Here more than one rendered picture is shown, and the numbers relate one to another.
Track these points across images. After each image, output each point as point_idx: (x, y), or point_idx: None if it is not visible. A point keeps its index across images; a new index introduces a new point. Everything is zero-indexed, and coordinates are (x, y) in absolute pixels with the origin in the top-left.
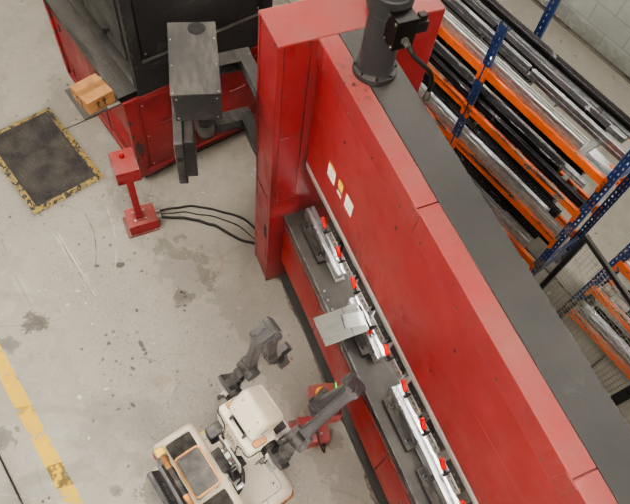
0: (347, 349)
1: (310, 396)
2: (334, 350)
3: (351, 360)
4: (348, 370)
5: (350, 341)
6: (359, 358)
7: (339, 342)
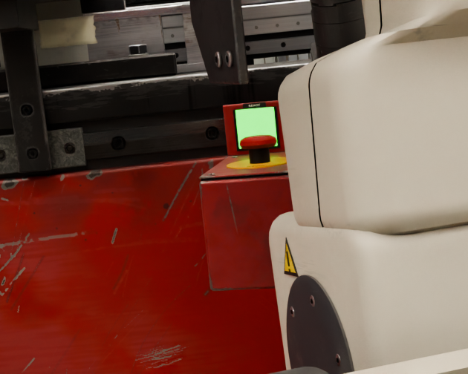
0: (118, 81)
1: (261, 171)
2: (68, 277)
3: (171, 76)
4: (192, 182)
5: (91, 84)
6: (176, 75)
7: (66, 131)
